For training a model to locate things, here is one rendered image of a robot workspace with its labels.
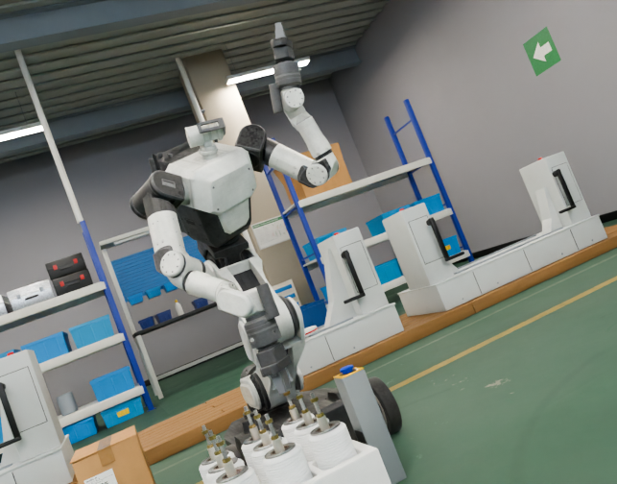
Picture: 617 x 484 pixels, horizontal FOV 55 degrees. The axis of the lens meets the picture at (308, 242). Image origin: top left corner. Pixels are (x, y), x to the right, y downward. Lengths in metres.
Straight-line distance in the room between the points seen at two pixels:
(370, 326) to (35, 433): 1.96
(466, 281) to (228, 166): 2.47
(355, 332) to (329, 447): 2.33
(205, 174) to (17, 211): 8.31
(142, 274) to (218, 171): 5.57
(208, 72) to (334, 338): 5.54
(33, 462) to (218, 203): 1.97
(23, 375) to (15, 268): 6.53
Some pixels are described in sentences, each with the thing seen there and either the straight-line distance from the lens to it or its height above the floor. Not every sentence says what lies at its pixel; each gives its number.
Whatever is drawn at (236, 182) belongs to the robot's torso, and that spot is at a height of 0.98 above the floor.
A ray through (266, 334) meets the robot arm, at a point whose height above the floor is 0.50.
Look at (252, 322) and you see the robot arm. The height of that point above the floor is 0.54.
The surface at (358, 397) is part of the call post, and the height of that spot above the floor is 0.25.
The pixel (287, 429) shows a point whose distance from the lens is 1.66.
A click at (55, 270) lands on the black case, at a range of 6.19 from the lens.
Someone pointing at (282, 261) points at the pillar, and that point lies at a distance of 7.94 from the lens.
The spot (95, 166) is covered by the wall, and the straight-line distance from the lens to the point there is 10.26.
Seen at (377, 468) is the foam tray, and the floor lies 0.14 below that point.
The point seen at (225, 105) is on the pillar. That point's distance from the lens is 8.37.
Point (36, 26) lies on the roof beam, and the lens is 6.64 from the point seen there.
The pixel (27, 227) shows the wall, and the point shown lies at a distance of 10.08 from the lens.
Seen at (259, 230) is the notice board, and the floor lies 1.45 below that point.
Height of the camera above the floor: 0.58
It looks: 4 degrees up
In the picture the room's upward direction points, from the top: 21 degrees counter-clockwise
